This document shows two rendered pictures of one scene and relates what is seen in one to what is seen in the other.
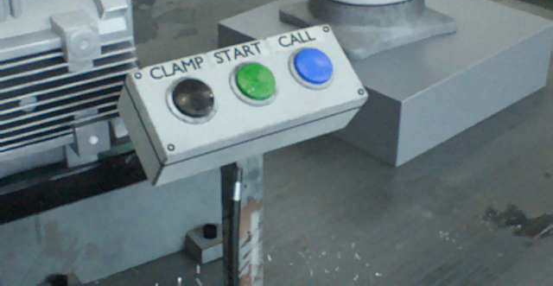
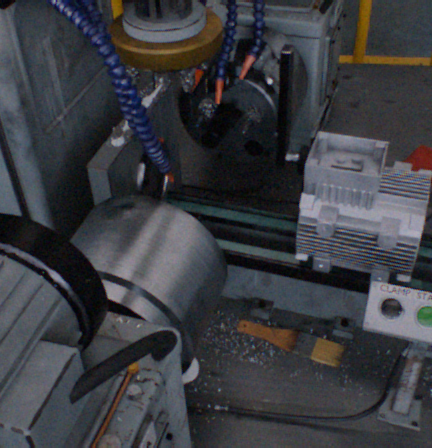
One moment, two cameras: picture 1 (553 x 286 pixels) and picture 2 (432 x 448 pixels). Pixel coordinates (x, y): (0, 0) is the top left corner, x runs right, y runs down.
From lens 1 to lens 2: 52 cm
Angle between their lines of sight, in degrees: 44
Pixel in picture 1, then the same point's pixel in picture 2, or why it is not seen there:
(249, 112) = (414, 328)
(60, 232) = (355, 302)
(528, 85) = not seen: outside the picture
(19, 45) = (358, 226)
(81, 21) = (391, 229)
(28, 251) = (337, 301)
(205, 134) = (386, 326)
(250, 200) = (415, 357)
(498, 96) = not seen: outside the picture
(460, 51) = not seen: outside the picture
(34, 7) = (378, 208)
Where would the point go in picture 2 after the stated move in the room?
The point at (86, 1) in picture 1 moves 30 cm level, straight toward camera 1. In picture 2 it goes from (406, 215) to (308, 335)
